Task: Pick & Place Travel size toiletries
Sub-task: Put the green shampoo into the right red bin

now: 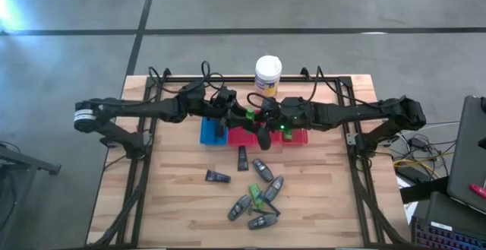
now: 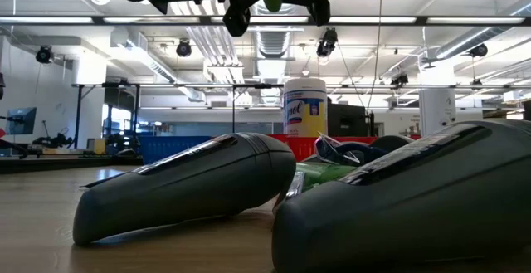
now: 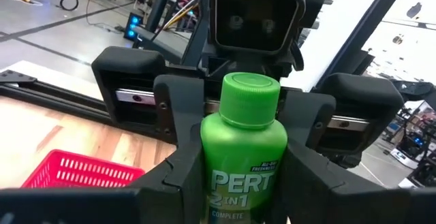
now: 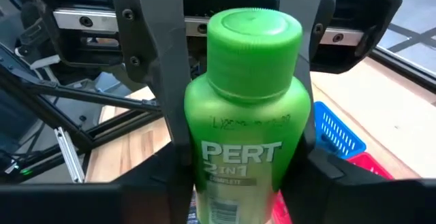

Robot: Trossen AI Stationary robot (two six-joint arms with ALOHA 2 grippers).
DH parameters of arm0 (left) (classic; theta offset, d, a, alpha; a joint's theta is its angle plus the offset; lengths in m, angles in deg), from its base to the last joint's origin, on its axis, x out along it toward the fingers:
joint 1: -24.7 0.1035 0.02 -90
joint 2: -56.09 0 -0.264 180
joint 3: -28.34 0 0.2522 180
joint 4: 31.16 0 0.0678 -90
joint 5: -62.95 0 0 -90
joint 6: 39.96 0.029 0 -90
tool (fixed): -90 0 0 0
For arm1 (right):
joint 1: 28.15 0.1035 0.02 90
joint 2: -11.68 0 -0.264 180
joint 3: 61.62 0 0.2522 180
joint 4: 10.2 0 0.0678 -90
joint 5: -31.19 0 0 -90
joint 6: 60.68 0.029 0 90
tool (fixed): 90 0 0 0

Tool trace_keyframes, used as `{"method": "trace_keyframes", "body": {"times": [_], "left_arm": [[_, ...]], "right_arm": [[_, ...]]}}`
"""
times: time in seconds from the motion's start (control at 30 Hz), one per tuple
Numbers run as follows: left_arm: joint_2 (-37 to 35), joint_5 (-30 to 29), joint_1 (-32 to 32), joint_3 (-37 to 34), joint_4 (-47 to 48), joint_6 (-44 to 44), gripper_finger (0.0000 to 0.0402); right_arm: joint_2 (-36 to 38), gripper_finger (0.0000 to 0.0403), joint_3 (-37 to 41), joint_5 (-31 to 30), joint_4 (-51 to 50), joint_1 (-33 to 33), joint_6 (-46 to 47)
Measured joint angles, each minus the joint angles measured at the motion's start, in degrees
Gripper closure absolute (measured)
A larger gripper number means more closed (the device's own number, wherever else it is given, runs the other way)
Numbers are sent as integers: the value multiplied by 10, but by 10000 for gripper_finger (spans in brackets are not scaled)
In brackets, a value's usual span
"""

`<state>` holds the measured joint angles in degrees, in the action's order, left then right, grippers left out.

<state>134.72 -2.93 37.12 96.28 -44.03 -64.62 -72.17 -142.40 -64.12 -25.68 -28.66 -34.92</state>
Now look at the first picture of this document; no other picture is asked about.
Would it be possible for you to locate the white Lysol wipes canister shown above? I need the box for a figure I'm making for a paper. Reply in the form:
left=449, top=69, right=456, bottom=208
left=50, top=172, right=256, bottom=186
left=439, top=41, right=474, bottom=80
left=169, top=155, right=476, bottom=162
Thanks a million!
left=254, top=55, right=283, bottom=98

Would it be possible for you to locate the yellow cable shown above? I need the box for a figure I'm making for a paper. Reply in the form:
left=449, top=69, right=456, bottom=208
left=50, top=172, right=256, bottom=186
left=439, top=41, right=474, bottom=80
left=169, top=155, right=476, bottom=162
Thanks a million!
left=393, top=157, right=443, bottom=170

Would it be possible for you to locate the dark travel tube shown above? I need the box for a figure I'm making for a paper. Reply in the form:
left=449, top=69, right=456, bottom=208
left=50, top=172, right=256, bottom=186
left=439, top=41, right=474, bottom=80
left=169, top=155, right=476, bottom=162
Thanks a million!
left=204, top=169, right=232, bottom=185
left=237, top=146, right=250, bottom=172

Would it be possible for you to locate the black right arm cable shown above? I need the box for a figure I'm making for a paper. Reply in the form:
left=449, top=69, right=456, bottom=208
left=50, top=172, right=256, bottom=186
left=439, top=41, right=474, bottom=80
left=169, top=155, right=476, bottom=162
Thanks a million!
left=299, top=66, right=380, bottom=105

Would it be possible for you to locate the black stand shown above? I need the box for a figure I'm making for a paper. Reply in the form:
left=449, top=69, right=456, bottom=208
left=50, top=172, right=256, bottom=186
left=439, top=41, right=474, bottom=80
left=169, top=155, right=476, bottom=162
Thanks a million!
left=0, top=141, right=62, bottom=250

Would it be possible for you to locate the red tool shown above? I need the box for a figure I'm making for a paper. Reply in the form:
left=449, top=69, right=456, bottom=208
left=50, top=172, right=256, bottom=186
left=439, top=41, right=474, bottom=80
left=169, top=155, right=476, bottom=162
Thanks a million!
left=469, top=183, right=486, bottom=201

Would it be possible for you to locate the grey laptop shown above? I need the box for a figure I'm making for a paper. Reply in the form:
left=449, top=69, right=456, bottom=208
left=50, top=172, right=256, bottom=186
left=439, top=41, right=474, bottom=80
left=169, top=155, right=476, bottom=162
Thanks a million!
left=447, top=94, right=486, bottom=215

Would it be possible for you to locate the black aluminium table frame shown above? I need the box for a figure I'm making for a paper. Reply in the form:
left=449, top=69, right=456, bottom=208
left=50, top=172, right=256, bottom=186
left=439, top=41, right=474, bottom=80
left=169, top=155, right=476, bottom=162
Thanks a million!
left=87, top=74, right=413, bottom=249

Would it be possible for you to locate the backlit keyboard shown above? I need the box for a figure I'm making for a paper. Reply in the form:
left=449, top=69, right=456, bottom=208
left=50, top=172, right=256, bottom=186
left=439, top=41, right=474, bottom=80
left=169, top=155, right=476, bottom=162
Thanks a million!
left=412, top=217, right=486, bottom=250

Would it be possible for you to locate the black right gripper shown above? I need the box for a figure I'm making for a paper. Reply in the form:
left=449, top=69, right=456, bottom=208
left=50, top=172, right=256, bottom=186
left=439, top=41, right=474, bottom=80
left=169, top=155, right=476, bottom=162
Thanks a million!
left=254, top=97, right=311, bottom=141

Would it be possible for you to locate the blue plastic basket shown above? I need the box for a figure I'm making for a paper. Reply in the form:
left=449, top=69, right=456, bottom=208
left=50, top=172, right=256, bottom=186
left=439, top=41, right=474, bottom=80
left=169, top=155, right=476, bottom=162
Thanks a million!
left=200, top=116, right=229, bottom=146

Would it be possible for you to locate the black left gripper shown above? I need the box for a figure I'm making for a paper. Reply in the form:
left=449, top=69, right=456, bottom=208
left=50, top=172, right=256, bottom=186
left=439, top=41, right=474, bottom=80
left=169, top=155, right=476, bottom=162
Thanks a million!
left=212, top=103, right=263, bottom=134

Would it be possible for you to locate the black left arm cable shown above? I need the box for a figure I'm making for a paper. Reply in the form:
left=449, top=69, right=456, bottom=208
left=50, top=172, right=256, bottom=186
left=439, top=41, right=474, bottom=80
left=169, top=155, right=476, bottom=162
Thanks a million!
left=147, top=60, right=227, bottom=95

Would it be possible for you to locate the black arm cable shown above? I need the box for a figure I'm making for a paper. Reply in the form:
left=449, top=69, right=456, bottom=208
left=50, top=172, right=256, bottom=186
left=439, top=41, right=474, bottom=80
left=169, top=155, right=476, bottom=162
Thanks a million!
left=299, top=66, right=380, bottom=105
left=147, top=60, right=227, bottom=95

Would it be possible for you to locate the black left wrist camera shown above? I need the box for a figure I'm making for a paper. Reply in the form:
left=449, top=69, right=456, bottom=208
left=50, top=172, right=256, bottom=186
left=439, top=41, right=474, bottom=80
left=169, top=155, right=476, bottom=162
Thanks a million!
left=213, top=85, right=237, bottom=106

